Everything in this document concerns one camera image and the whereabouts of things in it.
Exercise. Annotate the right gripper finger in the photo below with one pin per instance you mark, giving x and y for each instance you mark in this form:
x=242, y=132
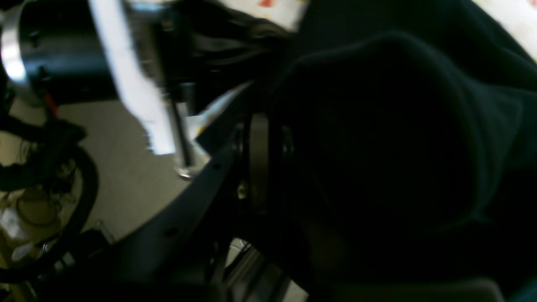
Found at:
x=180, y=255

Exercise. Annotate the terrazzo pattern tablecloth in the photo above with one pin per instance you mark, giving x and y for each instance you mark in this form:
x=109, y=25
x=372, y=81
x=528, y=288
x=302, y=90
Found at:
x=517, y=17

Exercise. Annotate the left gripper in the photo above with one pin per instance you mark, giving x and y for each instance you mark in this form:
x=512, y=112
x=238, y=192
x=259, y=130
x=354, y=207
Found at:
x=138, y=80

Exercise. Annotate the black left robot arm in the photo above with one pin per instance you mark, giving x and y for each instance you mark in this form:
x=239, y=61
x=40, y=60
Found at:
x=89, y=50

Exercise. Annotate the black t-shirt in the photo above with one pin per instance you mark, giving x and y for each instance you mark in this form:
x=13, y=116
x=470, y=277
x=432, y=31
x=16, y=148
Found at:
x=414, y=163

